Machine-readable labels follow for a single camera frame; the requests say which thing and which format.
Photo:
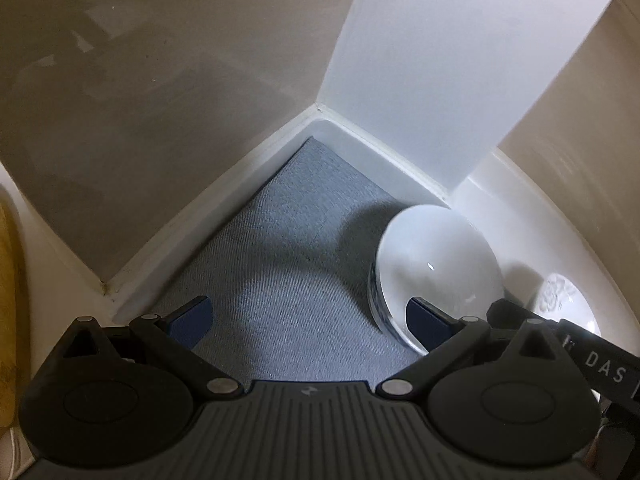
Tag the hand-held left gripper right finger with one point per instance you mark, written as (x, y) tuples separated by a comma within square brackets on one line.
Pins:
[(425, 322)]

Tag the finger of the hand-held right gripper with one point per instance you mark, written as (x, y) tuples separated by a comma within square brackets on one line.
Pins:
[(507, 312)]

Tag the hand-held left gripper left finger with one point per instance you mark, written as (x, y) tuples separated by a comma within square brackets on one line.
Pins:
[(192, 322)]

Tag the white plate with grey print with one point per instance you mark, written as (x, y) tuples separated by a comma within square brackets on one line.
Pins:
[(560, 295)]

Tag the white bowl with blue pattern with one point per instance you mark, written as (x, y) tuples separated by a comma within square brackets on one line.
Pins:
[(440, 260)]

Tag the grey table mat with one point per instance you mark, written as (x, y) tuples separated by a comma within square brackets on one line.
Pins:
[(280, 240)]

